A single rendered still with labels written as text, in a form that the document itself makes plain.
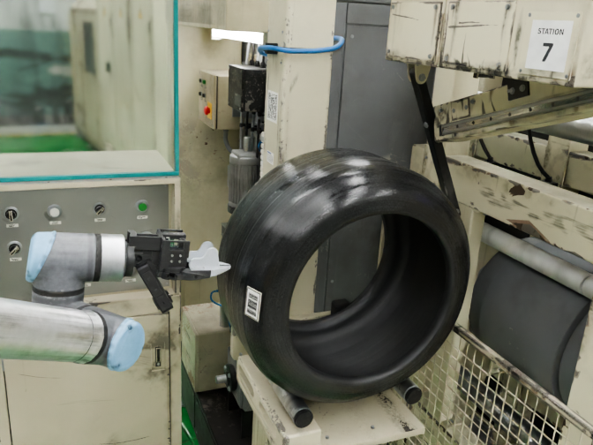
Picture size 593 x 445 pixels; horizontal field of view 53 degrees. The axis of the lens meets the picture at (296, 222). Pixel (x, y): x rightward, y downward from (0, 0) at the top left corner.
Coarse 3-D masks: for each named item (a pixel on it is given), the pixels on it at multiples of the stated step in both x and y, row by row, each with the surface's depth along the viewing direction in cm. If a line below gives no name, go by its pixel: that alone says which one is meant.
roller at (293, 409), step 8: (272, 384) 141; (280, 392) 137; (288, 392) 135; (280, 400) 137; (288, 400) 133; (296, 400) 132; (288, 408) 132; (296, 408) 130; (304, 408) 130; (296, 416) 129; (304, 416) 129; (312, 416) 130; (296, 424) 129; (304, 424) 130
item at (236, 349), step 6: (324, 312) 168; (330, 312) 168; (294, 318) 163; (300, 318) 163; (306, 318) 164; (312, 318) 164; (318, 318) 165; (234, 336) 157; (234, 342) 157; (240, 342) 158; (234, 348) 158; (240, 348) 158; (234, 354) 158; (240, 354) 158; (246, 354) 160
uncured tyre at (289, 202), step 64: (256, 192) 129; (320, 192) 116; (384, 192) 119; (256, 256) 117; (384, 256) 158; (448, 256) 129; (320, 320) 157; (384, 320) 158; (448, 320) 135; (320, 384) 127; (384, 384) 134
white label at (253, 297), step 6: (246, 294) 118; (252, 294) 116; (258, 294) 115; (246, 300) 118; (252, 300) 117; (258, 300) 116; (246, 306) 118; (252, 306) 117; (258, 306) 116; (246, 312) 118; (252, 312) 117; (258, 312) 116; (252, 318) 117; (258, 318) 116
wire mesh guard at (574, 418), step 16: (464, 336) 150; (496, 352) 142; (448, 368) 159; (464, 368) 152; (480, 368) 147; (512, 368) 135; (528, 384) 130; (400, 400) 183; (544, 400) 126; (448, 416) 160; (464, 416) 153; (480, 416) 148; (512, 416) 137; (576, 416) 120; (496, 432) 143; (592, 432) 115
